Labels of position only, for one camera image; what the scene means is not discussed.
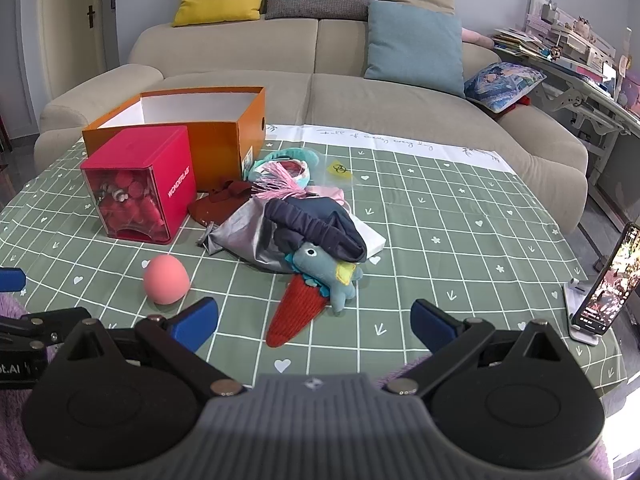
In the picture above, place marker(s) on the blue dinosaur plush toy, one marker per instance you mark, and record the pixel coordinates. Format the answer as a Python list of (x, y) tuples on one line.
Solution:
[(335, 279)]

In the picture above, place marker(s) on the small yellow packet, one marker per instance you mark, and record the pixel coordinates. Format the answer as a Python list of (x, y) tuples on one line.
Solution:
[(338, 170)]

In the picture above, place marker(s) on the orange cardboard box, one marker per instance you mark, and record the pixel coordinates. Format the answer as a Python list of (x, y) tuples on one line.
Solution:
[(226, 126)]

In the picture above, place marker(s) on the navy blue cloth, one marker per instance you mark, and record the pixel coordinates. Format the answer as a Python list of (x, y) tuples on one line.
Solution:
[(318, 220)]

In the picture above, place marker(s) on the anime print cushion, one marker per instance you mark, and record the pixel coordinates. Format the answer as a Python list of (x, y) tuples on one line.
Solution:
[(500, 85)]

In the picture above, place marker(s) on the red knitted carrot toy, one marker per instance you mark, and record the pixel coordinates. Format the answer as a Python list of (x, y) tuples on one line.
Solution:
[(300, 304)]

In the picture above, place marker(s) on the red transparent storage box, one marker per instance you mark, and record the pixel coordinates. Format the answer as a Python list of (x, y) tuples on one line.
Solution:
[(142, 182)]

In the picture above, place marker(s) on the white desk with books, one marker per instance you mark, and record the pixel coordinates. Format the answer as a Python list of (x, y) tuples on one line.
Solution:
[(583, 79)]

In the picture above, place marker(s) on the white tissue pack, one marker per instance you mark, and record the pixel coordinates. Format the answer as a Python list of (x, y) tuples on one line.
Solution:
[(374, 242)]

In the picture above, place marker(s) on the grey cushion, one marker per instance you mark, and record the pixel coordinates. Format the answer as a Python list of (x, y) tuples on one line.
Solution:
[(350, 10)]

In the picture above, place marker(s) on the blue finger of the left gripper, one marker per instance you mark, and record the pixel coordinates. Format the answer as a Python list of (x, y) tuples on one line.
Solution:
[(50, 327), (12, 280)]

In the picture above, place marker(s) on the smartphone on stand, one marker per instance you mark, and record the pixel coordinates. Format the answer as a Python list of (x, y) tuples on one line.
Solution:
[(592, 307)]

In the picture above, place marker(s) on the door with black handle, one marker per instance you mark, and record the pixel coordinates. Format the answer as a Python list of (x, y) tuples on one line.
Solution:
[(71, 43)]

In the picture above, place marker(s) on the silver fabric bag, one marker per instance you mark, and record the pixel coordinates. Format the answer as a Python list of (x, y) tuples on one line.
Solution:
[(249, 233)]

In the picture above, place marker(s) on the green checked tablecloth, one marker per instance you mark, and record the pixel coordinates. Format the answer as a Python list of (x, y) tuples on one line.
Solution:
[(461, 229)]

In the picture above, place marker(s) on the pink plush on sofa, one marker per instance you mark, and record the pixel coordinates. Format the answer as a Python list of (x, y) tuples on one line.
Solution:
[(471, 37)]

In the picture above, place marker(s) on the beige sofa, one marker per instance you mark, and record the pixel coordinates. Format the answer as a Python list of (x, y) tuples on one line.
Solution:
[(313, 74)]

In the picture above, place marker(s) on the dark red felt pouch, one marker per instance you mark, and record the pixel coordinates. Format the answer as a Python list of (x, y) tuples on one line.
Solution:
[(219, 205)]

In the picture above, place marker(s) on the light blue cushion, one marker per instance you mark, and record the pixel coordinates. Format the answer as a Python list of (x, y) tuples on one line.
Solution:
[(414, 46)]

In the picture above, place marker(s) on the pink tassel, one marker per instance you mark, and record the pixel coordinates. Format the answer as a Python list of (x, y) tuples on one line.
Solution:
[(276, 184)]

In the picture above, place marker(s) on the pink soft ball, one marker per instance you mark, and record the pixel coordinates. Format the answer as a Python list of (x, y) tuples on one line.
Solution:
[(165, 280)]

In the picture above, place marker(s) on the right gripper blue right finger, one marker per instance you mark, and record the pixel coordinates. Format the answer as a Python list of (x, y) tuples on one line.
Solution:
[(453, 344)]

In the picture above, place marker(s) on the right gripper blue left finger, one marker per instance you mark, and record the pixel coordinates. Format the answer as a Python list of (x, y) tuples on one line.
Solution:
[(170, 345)]

